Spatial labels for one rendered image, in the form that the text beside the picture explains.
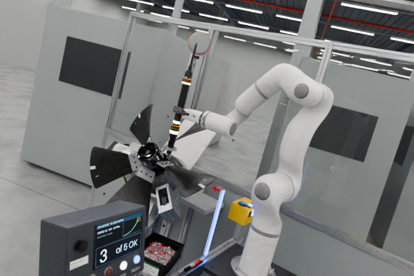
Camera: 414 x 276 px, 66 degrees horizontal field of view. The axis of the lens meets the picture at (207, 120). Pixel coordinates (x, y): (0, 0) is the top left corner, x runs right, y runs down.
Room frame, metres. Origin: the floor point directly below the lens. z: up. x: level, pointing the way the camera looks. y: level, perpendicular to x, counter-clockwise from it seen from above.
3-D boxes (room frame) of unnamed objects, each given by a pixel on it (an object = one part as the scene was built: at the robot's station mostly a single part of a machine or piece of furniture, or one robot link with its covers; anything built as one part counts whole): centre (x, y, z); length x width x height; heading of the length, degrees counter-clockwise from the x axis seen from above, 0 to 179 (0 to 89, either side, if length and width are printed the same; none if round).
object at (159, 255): (1.34, 0.07, 0.84); 0.19 x 0.14 x 0.04; 165
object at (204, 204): (2.12, -0.04, 0.84); 0.36 x 0.24 x 0.03; 58
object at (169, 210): (1.59, 0.09, 0.98); 0.20 x 0.16 x 0.20; 148
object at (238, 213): (1.66, -0.32, 1.02); 0.16 x 0.10 x 0.11; 148
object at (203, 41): (2.31, 0.19, 1.88); 0.17 x 0.15 x 0.16; 58
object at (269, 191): (1.21, -0.32, 1.25); 0.19 x 0.12 x 0.24; 140
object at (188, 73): (1.59, 0.15, 1.47); 0.04 x 0.04 x 0.46
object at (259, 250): (1.24, -0.34, 1.04); 0.19 x 0.19 x 0.18
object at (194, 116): (1.54, 0.05, 1.47); 0.11 x 0.10 x 0.07; 59
